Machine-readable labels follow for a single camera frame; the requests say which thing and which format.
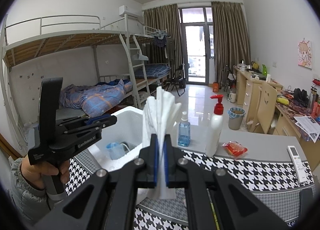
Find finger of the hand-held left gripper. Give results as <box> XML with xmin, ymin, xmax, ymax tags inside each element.
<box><xmin>56</xmin><ymin>116</ymin><xmax>107</xmax><ymax>128</ymax></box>
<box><xmin>60</xmin><ymin>115</ymin><xmax>118</xmax><ymax>140</ymax></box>

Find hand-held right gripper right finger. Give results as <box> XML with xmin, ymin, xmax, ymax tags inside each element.
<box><xmin>164</xmin><ymin>134</ymin><xmax>290</xmax><ymax>230</ymax></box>

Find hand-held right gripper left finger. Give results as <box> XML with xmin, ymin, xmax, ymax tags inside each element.
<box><xmin>32</xmin><ymin>134</ymin><xmax>159</xmax><ymax>230</ymax></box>

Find white foam box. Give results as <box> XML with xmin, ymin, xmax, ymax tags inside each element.
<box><xmin>87</xmin><ymin>106</ymin><xmax>181</xmax><ymax>203</ymax></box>

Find blue face mask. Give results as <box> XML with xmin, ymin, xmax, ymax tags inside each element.
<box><xmin>106</xmin><ymin>142</ymin><xmax>129</xmax><ymax>160</ymax></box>

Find white tissue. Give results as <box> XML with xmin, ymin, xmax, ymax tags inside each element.
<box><xmin>141</xmin><ymin>86</ymin><xmax>182</xmax><ymax>200</ymax></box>

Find person's left forearm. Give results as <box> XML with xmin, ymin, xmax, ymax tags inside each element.
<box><xmin>10</xmin><ymin>157</ymin><xmax>54</xmax><ymax>228</ymax></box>

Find person's left hand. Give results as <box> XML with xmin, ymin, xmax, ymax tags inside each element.
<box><xmin>20</xmin><ymin>159</ymin><xmax>70</xmax><ymax>190</ymax></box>

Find blue orange quilt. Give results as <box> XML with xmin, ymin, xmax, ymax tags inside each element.
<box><xmin>59</xmin><ymin>79</ymin><xmax>133</xmax><ymax>118</ymax></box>

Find blue spray bottle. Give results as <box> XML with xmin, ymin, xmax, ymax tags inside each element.
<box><xmin>177</xmin><ymin>111</ymin><xmax>191</xmax><ymax>147</ymax></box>

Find white pump bottle red top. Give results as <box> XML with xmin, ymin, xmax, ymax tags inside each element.
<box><xmin>205</xmin><ymin>94</ymin><xmax>225</xmax><ymax>157</ymax></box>

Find white bunk bed ladder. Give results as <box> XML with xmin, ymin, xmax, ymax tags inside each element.
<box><xmin>120</xmin><ymin>34</ymin><xmax>150</xmax><ymax>107</ymax></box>

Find red snack packet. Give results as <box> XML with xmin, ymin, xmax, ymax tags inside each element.
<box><xmin>222</xmin><ymin>141</ymin><xmax>248</xmax><ymax>158</ymax></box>

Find blue plaid mattress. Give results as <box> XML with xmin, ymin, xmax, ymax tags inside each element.
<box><xmin>145</xmin><ymin>63</ymin><xmax>172</xmax><ymax>78</ymax></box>

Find white clothes hanger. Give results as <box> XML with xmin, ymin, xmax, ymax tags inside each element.
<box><xmin>132</xmin><ymin>50</ymin><xmax>149</xmax><ymax>61</ymax></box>

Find large white metal bunk bed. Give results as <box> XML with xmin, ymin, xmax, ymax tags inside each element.
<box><xmin>1</xmin><ymin>15</ymin><xmax>140</xmax><ymax>145</ymax></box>

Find grey trash bin blue liner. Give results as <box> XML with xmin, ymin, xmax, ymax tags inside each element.
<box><xmin>227</xmin><ymin>107</ymin><xmax>246</xmax><ymax>130</ymax></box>

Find black folding chair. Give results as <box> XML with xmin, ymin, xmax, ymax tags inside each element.
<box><xmin>164</xmin><ymin>64</ymin><xmax>187</xmax><ymax>97</ymax></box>

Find houndstooth table cloth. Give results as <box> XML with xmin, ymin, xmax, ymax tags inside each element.
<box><xmin>64</xmin><ymin>142</ymin><xmax>317</xmax><ymax>230</ymax></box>

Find dark hanging clothes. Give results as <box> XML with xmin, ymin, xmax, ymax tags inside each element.
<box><xmin>153</xmin><ymin>36</ymin><xmax>176</xmax><ymax>61</ymax></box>

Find small white metal bunk bed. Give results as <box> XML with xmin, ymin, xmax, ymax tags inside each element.
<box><xmin>125</xmin><ymin>15</ymin><xmax>173</xmax><ymax>96</ymax></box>

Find wooden desk with drawers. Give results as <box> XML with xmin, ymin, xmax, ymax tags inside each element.
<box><xmin>233</xmin><ymin>65</ymin><xmax>283</xmax><ymax>107</ymax></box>

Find brown curtain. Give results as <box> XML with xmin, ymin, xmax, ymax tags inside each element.
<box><xmin>143</xmin><ymin>4</ymin><xmax>184</xmax><ymax>86</ymax></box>
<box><xmin>211</xmin><ymin>1</ymin><xmax>251</xmax><ymax>84</ymax></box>

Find white air conditioner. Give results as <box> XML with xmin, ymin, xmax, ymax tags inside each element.
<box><xmin>119</xmin><ymin>5</ymin><xmax>141</xmax><ymax>18</ymax></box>

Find wooden chair smiley back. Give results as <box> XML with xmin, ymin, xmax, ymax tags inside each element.
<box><xmin>250</xmin><ymin>79</ymin><xmax>278</xmax><ymax>134</ymax></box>

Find glass balcony door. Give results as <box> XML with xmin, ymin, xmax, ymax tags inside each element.
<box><xmin>179</xmin><ymin>6</ymin><xmax>214</xmax><ymax>86</ymax></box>

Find wooden desk patterned cover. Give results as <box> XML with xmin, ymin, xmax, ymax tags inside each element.
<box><xmin>274</xmin><ymin>90</ymin><xmax>320</xmax><ymax>168</ymax></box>

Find white remote control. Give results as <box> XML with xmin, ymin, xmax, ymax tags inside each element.
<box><xmin>287</xmin><ymin>145</ymin><xmax>308</xmax><ymax>184</ymax></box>

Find printed papers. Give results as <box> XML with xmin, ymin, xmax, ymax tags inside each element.
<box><xmin>294</xmin><ymin>115</ymin><xmax>320</xmax><ymax>143</ymax></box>

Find black smartphone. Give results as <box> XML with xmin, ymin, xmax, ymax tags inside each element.
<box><xmin>299</xmin><ymin>187</ymin><xmax>315</xmax><ymax>223</ymax></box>

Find black headphones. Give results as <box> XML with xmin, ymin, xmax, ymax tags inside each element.
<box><xmin>293</xmin><ymin>88</ymin><xmax>308</xmax><ymax>107</ymax></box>

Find group of bottles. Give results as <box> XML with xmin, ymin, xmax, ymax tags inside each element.
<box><xmin>309</xmin><ymin>78</ymin><xmax>320</xmax><ymax>120</ymax></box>

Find pink wall poster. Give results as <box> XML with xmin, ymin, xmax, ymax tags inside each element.
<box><xmin>297</xmin><ymin>38</ymin><xmax>313</xmax><ymax>70</ymax></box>

